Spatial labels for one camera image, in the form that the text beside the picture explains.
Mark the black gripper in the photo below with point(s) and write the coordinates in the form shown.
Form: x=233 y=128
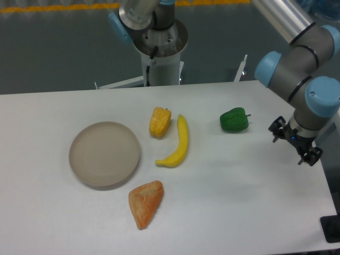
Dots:
x=308 y=154

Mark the yellow toy bell pepper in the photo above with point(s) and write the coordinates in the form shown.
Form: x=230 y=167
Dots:
x=159 y=122

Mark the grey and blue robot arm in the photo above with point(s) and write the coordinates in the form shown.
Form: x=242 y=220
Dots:
x=315 y=100

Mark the green toy bell pepper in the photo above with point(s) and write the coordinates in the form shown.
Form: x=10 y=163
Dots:
x=235 y=120

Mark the black device at table edge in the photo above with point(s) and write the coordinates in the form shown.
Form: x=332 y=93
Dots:
x=330 y=227

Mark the yellow toy banana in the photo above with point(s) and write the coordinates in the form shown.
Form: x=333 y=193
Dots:
x=178 y=156

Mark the orange toy bread slice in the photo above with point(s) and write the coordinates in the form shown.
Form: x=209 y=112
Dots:
x=144 y=202

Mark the beige round plate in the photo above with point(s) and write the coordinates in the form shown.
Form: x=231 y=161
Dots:
x=104 y=155

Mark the white metal frame bracket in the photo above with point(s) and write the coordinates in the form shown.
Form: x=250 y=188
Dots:
x=241 y=72

